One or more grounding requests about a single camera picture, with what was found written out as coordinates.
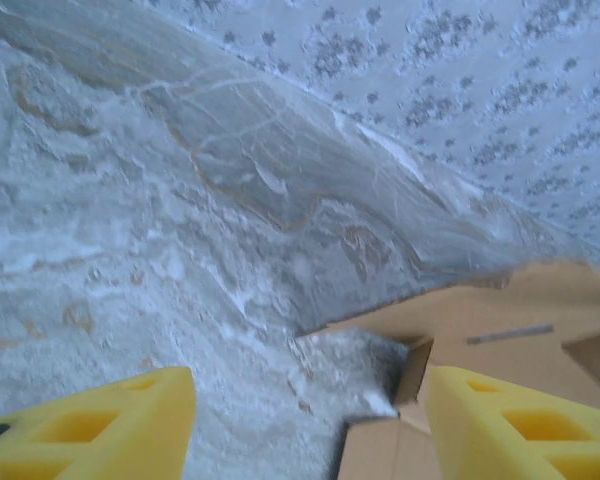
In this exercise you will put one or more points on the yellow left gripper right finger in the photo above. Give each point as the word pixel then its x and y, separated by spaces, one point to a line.
pixel 460 440

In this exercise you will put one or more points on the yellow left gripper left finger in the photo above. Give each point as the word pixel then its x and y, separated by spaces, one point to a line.
pixel 145 450

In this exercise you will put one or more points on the brown cardboard box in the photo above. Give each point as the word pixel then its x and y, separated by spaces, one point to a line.
pixel 505 310

